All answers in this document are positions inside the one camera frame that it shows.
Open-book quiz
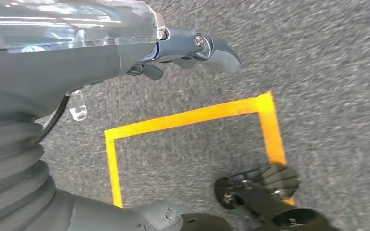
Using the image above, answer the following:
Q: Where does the clear plastic tab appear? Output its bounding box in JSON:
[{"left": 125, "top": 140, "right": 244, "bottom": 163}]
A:
[{"left": 69, "top": 90, "right": 88, "bottom": 122}]

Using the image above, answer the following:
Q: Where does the yellow floor tape square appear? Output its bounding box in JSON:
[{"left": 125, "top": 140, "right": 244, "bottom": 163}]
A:
[{"left": 104, "top": 91, "right": 296, "bottom": 208}]

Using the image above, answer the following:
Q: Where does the black robot foot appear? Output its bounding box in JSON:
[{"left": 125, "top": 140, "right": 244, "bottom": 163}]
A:
[{"left": 213, "top": 163, "right": 301, "bottom": 211}]

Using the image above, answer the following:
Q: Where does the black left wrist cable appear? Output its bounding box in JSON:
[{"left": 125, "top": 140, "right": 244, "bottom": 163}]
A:
[{"left": 30, "top": 94, "right": 71, "bottom": 146}]

